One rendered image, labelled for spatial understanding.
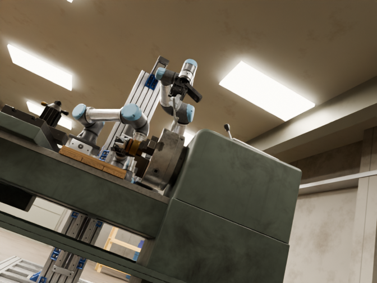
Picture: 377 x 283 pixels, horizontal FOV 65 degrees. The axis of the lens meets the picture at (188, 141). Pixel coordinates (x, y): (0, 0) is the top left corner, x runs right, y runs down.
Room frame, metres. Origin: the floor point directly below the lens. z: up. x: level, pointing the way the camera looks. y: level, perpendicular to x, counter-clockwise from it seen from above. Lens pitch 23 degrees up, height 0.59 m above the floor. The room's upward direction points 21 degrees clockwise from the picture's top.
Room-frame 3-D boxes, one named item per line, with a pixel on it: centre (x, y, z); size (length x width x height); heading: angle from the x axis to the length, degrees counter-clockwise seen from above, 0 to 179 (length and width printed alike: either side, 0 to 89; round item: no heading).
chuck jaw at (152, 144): (1.40, 0.17, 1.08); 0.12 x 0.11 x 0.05; 7
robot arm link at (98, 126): (2.07, 0.70, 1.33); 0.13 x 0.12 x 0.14; 152
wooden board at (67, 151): (1.47, 0.39, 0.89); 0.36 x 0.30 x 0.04; 7
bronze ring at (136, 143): (1.49, 0.25, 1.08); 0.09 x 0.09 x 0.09; 7
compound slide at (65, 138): (1.51, 0.72, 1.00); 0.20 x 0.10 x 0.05; 97
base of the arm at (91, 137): (2.07, 0.70, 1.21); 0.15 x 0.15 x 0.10
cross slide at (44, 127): (1.44, 0.74, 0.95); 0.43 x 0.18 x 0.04; 7
